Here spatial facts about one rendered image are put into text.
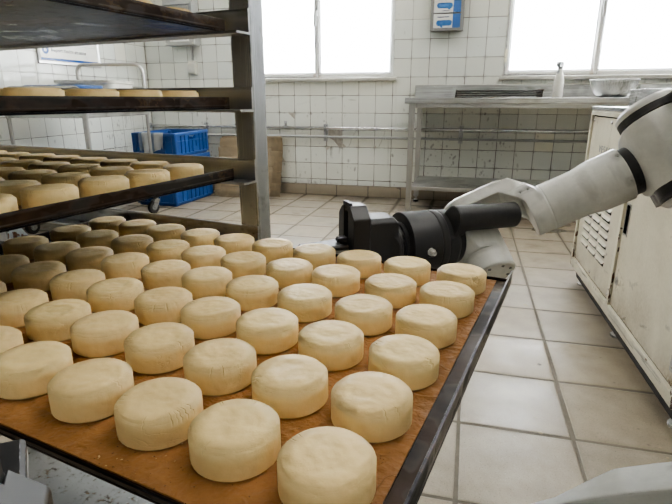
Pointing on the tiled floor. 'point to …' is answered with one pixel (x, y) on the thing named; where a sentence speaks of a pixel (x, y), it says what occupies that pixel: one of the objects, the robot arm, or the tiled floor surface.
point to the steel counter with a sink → (581, 95)
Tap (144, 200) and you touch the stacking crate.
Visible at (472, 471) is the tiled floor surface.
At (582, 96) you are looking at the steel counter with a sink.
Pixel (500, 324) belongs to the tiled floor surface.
